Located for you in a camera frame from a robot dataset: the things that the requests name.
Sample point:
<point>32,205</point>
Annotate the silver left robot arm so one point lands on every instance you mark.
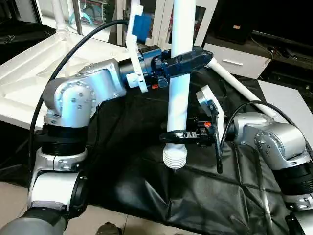
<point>78,98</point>

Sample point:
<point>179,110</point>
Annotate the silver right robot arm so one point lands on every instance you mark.
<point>274,142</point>

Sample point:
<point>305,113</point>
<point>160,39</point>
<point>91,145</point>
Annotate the white glass-door cabinet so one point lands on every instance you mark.
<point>205,19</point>

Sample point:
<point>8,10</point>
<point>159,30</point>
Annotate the white drawer unit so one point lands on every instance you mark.
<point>234,61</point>

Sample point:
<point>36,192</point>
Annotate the black work mat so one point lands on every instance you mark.
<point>195,196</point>

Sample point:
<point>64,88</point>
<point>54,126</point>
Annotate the teal storage box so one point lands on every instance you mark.
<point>93,10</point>

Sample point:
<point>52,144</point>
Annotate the white plastic table top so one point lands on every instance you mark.
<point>29,78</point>

